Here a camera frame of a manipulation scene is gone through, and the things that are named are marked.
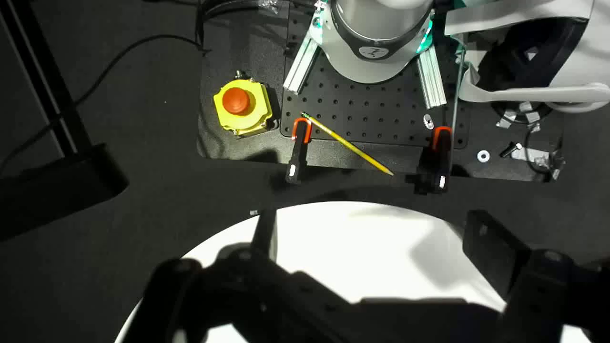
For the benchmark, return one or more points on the black tripod stand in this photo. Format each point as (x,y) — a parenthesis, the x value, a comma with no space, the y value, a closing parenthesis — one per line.
(49,184)

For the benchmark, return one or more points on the yellow pencil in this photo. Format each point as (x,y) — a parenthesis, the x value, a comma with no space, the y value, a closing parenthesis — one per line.
(345,144)

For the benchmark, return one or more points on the aluminium profile rail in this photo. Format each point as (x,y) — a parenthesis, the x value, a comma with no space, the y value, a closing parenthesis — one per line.
(305,58)
(430,77)

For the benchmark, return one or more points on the grey fabric bag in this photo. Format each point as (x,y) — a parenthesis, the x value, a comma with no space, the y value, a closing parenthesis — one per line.
(571,98)

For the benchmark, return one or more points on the white tape scrap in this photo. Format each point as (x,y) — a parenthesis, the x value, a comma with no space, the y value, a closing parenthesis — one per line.
(526,153)

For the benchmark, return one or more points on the small white washer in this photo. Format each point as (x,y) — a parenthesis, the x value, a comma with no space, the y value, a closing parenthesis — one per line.
(482,155)

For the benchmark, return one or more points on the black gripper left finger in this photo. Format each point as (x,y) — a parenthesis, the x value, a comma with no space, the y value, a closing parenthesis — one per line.
(190,298)

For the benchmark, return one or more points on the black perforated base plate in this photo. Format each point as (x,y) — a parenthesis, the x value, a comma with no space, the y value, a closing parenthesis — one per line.
(373,107)

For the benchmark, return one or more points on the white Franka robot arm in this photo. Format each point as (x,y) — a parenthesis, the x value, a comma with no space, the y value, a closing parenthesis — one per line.
(373,64)

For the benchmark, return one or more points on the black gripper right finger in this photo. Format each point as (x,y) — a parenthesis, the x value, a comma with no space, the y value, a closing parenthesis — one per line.
(552,298)

